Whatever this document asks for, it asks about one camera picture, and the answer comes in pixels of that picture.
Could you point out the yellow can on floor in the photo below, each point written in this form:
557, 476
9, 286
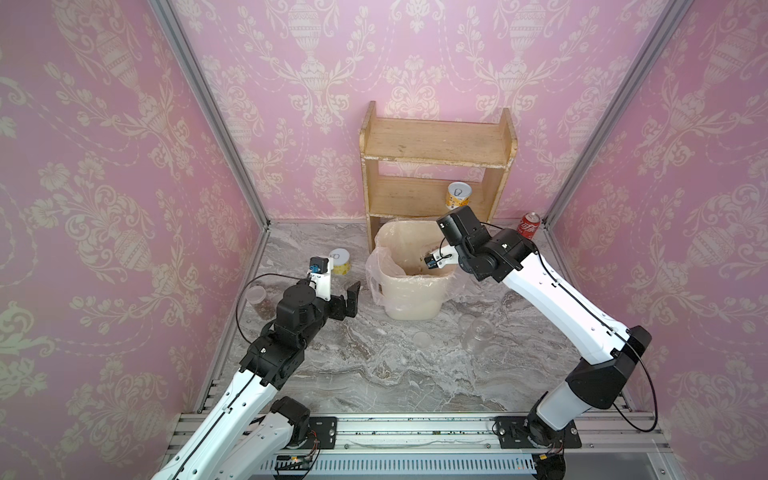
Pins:
340, 259

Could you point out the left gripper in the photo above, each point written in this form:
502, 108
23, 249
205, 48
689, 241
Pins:
341, 311

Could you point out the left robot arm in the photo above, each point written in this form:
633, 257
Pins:
258, 372

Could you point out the beige trash bin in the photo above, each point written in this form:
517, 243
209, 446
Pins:
414, 282

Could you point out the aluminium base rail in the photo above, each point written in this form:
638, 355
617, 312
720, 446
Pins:
417, 446

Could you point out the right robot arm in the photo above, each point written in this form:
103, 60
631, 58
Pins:
609, 350

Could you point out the yellow can on shelf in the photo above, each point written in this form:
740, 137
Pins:
457, 195

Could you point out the red cola can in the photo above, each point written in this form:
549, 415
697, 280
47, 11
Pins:
529, 225

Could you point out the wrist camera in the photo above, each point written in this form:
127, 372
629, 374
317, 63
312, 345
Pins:
319, 275
441, 257

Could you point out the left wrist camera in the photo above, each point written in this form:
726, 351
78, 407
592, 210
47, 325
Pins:
319, 275

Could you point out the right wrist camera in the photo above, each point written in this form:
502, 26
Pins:
441, 257

